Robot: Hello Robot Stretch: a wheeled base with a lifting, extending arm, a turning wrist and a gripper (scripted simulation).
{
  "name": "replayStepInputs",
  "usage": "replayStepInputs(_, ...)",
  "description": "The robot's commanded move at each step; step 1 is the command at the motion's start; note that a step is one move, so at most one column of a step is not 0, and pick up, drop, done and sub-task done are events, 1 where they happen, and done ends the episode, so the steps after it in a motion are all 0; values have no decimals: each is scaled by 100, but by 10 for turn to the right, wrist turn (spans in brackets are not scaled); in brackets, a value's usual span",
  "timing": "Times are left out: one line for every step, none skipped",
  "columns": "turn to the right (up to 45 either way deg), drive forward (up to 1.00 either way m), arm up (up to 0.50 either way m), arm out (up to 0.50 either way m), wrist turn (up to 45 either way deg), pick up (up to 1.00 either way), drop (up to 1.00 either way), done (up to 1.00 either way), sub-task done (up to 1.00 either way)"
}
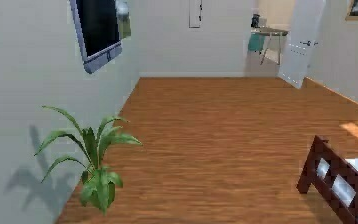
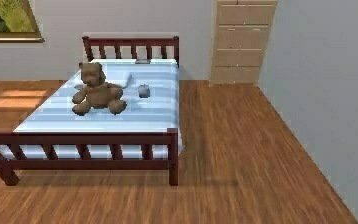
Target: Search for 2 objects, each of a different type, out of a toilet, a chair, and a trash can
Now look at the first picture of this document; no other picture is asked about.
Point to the teal chair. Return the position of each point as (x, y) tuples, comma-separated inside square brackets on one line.
[(255, 42)]

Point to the green house plant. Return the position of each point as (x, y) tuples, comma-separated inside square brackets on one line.
[(95, 160)]

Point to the grey framed television set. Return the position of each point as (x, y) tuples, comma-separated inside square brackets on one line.
[(98, 26)]

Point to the grey table with thin legs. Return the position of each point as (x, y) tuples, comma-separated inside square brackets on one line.
[(270, 32)]

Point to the white room door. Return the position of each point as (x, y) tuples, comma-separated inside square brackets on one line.
[(300, 46)]

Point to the dark red wooden bed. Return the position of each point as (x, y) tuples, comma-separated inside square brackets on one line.
[(340, 186)]

